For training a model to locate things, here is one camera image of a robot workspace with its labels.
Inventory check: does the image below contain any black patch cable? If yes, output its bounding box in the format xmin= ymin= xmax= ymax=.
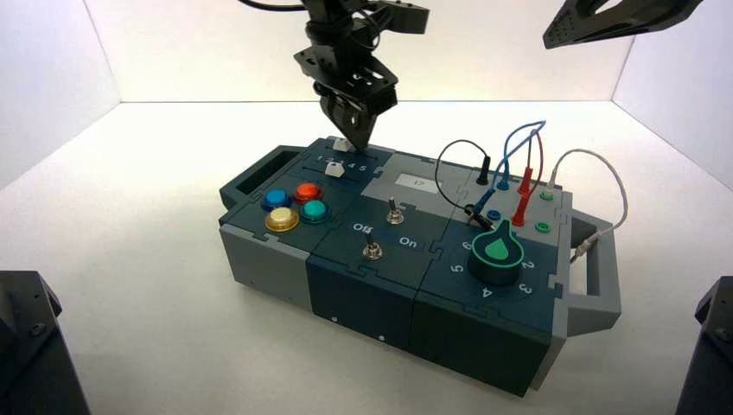
xmin=434 ymin=139 xmax=496 ymax=230

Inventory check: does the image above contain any white patch cable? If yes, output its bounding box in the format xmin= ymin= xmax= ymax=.
xmin=546 ymin=150 xmax=629 ymax=265

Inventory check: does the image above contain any teal push button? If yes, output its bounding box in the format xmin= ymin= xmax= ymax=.
xmin=300 ymin=200 xmax=332 ymax=226

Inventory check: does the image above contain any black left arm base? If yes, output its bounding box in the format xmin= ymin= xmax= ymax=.
xmin=0 ymin=270 xmax=92 ymax=415

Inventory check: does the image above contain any blue patch cable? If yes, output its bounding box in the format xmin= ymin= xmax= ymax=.
xmin=472 ymin=120 xmax=548 ymax=216

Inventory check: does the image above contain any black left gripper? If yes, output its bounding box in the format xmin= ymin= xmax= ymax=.
xmin=293 ymin=42 xmax=399 ymax=152

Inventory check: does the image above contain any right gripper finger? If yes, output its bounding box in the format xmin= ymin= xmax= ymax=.
xmin=542 ymin=0 xmax=602 ymax=48
xmin=545 ymin=0 xmax=704 ymax=50

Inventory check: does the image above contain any black green rotary knob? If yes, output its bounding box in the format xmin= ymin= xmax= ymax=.
xmin=468 ymin=219 xmax=525 ymax=288

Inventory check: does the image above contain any blue push button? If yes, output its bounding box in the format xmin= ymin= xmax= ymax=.
xmin=261 ymin=188 xmax=292 ymax=210

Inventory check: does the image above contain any red push button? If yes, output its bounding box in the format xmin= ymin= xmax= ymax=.
xmin=291 ymin=182 xmax=325 ymax=206

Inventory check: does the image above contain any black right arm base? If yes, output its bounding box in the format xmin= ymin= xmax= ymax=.
xmin=675 ymin=276 xmax=733 ymax=415

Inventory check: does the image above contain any yellow push button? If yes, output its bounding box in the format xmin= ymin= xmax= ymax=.
xmin=264 ymin=207 xmax=301 ymax=233

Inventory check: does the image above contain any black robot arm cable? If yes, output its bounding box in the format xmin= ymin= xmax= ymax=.
xmin=237 ymin=0 xmax=310 ymax=13

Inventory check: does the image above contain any blue grey control box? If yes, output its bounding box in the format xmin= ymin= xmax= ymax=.
xmin=219 ymin=136 xmax=622 ymax=398

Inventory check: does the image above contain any red patch cable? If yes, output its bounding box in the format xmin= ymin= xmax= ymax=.
xmin=511 ymin=128 xmax=545 ymax=227

